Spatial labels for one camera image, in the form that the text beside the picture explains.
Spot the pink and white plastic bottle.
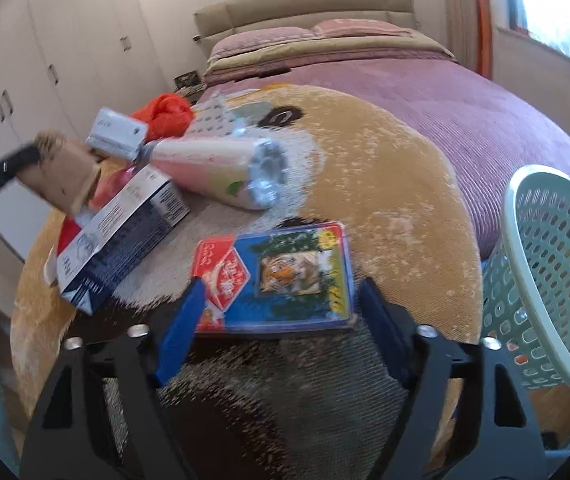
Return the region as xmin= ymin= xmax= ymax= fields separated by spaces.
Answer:
xmin=140 ymin=136 xmax=288 ymax=211

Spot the white wardrobe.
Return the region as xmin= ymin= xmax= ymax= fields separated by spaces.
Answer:
xmin=0 ymin=0 xmax=166 ymax=271

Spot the dark blue and white carton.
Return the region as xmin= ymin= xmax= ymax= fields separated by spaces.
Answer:
xmin=57 ymin=165 xmax=191 ymax=316

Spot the pale green plastic basket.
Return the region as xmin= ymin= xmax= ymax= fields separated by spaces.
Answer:
xmin=480 ymin=165 xmax=570 ymax=393

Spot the red and white packet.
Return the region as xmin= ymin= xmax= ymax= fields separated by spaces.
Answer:
xmin=45 ymin=212 xmax=86 ymax=288

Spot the pink pillow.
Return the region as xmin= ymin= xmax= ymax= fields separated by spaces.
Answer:
xmin=312 ymin=18 xmax=413 ymax=38
xmin=210 ymin=27 xmax=318 ymax=61

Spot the pink packet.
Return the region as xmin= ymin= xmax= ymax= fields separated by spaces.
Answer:
xmin=87 ymin=167 xmax=136 ymax=211

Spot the brown cardboard box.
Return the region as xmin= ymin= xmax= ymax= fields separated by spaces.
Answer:
xmin=17 ymin=130 xmax=103 ymax=213

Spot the blue tiger print card box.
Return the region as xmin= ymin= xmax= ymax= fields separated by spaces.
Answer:
xmin=190 ymin=221 xmax=358 ymax=336

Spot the small white box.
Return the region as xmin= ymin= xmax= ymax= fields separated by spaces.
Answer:
xmin=85 ymin=106 xmax=148 ymax=163

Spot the silver blister pack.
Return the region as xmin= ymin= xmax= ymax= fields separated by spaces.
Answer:
xmin=185 ymin=94 xmax=246 ymax=138

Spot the tan printed blanket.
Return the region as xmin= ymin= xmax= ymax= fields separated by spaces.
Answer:
xmin=10 ymin=82 xmax=486 ymax=480

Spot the beige bed with purple sheet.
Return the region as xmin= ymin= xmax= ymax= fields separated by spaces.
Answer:
xmin=192 ymin=0 xmax=570 ymax=261

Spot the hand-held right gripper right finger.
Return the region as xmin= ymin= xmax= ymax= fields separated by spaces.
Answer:
xmin=357 ymin=277 xmax=551 ymax=480

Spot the folded beige and purple quilt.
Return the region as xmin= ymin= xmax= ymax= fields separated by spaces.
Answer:
xmin=202 ymin=30 xmax=458 ymax=86

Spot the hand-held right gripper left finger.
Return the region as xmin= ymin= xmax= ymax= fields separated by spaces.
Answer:
xmin=19 ymin=277 xmax=211 ymax=480

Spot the beige curtain with orange trim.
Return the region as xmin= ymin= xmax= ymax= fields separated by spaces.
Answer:
xmin=440 ymin=0 xmax=496 ymax=81

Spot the red plastic bag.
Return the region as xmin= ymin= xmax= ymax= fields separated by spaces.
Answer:
xmin=130 ymin=92 xmax=196 ymax=141

